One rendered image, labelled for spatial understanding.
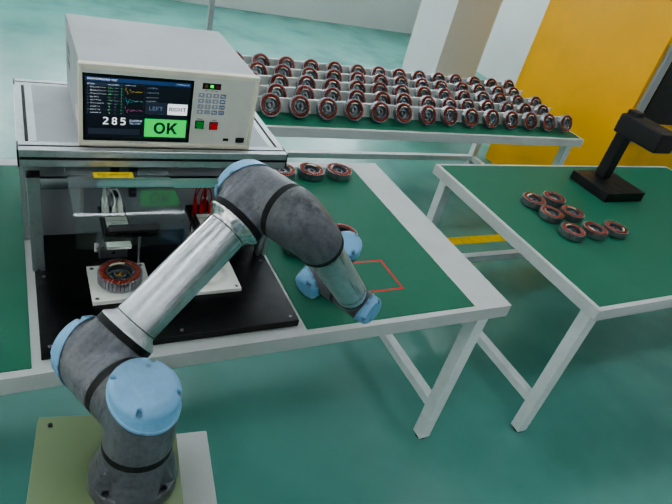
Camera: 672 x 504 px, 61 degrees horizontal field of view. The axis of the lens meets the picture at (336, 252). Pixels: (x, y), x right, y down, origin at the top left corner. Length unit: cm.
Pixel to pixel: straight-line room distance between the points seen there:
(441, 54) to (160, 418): 458
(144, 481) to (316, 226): 52
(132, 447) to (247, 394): 145
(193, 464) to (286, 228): 54
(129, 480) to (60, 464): 16
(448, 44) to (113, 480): 464
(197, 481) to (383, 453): 123
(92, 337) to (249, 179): 39
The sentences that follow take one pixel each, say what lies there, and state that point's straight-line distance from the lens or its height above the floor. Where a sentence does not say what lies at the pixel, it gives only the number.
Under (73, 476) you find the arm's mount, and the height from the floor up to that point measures 85.
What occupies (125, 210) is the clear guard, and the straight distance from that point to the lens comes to 139.
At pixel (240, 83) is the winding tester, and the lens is 156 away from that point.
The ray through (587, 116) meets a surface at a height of 76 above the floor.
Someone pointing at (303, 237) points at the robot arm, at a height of 126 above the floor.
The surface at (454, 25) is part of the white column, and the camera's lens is 520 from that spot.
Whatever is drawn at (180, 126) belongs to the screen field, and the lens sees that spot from 157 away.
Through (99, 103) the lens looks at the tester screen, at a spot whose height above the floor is 123.
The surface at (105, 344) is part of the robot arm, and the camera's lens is 104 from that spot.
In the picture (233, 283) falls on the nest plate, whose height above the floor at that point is 78.
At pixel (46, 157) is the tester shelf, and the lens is 153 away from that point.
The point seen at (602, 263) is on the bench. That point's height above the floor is 75.
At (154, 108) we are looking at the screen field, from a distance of 153.
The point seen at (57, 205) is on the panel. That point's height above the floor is 87.
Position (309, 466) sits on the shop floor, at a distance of 226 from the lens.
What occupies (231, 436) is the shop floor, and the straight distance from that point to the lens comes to 228.
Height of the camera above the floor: 181
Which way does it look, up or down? 33 degrees down
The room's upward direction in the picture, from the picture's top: 16 degrees clockwise
